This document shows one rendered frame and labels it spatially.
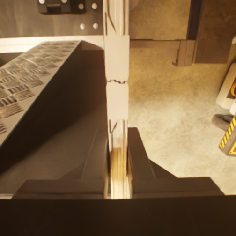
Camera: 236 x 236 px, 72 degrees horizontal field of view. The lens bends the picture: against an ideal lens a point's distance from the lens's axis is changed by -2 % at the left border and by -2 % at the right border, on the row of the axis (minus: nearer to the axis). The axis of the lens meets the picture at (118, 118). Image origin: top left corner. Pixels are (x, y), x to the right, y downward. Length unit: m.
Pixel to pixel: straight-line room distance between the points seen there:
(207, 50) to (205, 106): 1.02
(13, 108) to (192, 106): 1.09
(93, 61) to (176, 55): 0.64
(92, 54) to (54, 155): 0.69
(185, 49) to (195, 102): 0.98
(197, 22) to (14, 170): 0.31
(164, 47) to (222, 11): 0.08
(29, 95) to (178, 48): 0.29
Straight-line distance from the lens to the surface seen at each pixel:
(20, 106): 0.36
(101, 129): 0.15
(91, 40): 0.88
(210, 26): 0.28
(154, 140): 1.29
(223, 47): 0.29
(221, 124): 1.22
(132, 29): 0.27
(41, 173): 0.23
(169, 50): 0.28
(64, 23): 0.90
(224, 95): 1.19
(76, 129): 0.30
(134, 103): 1.13
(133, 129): 0.15
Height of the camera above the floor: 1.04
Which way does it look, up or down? 64 degrees down
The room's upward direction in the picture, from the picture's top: 178 degrees clockwise
